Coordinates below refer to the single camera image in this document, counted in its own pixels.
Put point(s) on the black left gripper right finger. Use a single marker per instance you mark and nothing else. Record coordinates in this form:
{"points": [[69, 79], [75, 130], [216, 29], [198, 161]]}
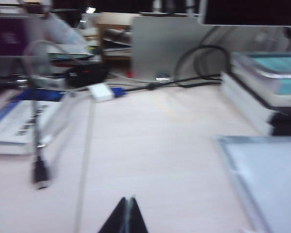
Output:
{"points": [[137, 218]]}

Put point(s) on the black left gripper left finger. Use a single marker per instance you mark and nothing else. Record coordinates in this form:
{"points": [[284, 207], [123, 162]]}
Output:
{"points": [[115, 218]]}

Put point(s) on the transparent file bag blue zipper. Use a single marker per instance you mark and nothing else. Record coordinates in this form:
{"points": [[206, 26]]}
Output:
{"points": [[269, 179]]}

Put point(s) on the blue VGA connector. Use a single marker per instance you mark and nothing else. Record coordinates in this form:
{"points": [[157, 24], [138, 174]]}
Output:
{"points": [[117, 92]]}

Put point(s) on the white adapter box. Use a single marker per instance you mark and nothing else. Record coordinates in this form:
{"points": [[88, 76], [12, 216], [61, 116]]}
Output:
{"points": [[100, 92]]}

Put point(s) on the white book blue cover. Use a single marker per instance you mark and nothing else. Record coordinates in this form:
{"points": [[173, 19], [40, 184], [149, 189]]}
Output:
{"points": [[12, 123]]}

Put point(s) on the black small box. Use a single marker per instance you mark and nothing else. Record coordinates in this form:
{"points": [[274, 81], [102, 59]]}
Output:
{"points": [[87, 75]]}

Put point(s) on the thick white book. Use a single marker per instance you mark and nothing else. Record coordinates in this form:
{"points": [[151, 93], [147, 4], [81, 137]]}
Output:
{"points": [[242, 102]]}

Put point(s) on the silver monitor stand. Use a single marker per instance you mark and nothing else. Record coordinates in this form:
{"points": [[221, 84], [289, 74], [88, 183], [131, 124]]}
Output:
{"points": [[160, 48]]}

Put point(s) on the wooden shelf rack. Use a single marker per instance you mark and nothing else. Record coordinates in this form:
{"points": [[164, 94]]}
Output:
{"points": [[114, 41]]}

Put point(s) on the dark purple box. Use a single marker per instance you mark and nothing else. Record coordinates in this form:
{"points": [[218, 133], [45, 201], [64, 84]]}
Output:
{"points": [[7, 36]]}

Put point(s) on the silver-framed computer monitor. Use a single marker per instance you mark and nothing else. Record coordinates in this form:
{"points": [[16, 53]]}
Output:
{"points": [[252, 12]]}

